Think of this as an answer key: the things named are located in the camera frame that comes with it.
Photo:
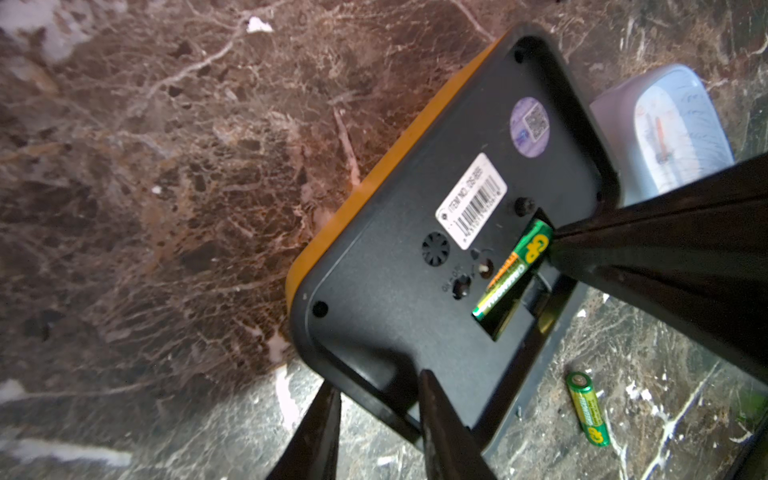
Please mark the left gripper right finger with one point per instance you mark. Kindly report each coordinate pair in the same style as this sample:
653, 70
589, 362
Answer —
449, 449

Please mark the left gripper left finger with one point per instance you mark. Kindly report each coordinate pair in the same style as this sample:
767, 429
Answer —
313, 450

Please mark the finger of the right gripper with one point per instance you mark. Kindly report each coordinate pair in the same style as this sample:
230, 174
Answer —
736, 187
698, 294

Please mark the light blue small alarm clock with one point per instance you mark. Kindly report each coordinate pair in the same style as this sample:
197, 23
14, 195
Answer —
663, 131

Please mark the green battery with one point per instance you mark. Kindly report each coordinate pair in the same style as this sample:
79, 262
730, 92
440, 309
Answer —
530, 248
587, 408

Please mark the yellow rectangular alarm clock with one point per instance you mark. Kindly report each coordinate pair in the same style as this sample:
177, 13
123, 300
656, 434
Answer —
388, 287

